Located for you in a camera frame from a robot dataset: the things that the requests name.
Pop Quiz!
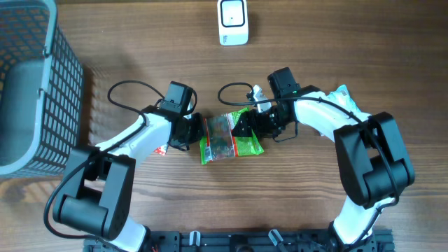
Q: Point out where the teal tissue packet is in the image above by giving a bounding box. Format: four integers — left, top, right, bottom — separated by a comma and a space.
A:
327, 85, 361, 113

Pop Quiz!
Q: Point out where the dark grey mesh basket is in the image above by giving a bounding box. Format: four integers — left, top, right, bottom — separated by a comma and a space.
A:
1, 1, 84, 178

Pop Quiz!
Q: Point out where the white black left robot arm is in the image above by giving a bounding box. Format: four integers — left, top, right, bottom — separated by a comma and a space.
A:
43, 81, 204, 251

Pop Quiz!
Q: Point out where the white barcode scanner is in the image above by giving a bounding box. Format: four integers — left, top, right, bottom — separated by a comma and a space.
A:
216, 0, 249, 46

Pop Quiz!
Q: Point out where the red snack stick packet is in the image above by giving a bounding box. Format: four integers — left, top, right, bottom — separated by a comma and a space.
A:
154, 143, 169, 156

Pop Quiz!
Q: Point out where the green snack bag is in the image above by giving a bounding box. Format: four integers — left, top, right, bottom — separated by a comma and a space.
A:
199, 107, 264, 165

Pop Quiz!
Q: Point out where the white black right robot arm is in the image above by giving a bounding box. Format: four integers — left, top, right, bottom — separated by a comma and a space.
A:
232, 67, 415, 251

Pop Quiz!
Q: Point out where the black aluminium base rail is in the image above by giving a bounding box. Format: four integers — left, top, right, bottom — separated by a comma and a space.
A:
83, 229, 396, 252

